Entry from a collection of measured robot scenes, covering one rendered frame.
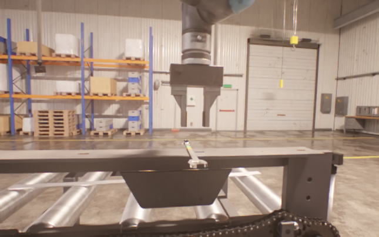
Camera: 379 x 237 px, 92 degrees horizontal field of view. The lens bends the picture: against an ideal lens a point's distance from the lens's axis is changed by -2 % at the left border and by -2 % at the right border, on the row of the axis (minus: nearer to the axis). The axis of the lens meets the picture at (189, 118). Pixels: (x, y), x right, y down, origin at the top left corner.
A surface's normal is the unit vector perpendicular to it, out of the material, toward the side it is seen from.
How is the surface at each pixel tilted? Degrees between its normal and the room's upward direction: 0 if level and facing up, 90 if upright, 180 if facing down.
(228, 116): 90
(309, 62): 90
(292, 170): 90
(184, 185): 90
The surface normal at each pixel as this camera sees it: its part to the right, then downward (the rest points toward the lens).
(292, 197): 0.14, 0.07
